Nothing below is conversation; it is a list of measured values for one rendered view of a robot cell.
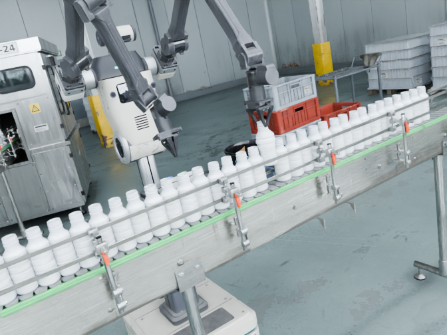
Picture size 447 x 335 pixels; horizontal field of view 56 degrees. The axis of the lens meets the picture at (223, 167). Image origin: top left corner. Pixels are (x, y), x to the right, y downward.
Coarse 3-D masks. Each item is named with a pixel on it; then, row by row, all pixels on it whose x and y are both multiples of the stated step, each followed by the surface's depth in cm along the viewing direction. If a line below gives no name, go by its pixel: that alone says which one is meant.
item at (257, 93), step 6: (258, 84) 146; (252, 90) 147; (258, 90) 146; (264, 90) 148; (252, 96) 148; (258, 96) 147; (264, 96) 148; (246, 102) 151; (252, 102) 148; (258, 102) 145; (264, 102) 145; (270, 102) 147
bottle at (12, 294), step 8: (0, 256) 111; (0, 264) 109; (0, 272) 109; (8, 272) 112; (0, 280) 109; (8, 280) 111; (0, 288) 109; (0, 296) 110; (8, 296) 111; (0, 304) 110
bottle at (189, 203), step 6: (180, 174) 138; (186, 174) 136; (180, 180) 136; (186, 180) 136; (180, 186) 136; (186, 186) 136; (192, 186) 137; (180, 192) 136; (180, 198) 137; (186, 198) 136; (192, 198) 137; (186, 204) 137; (192, 204) 137; (198, 204) 140; (186, 210) 138; (192, 216) 138; (198, 216) 139; (192, 222) 139
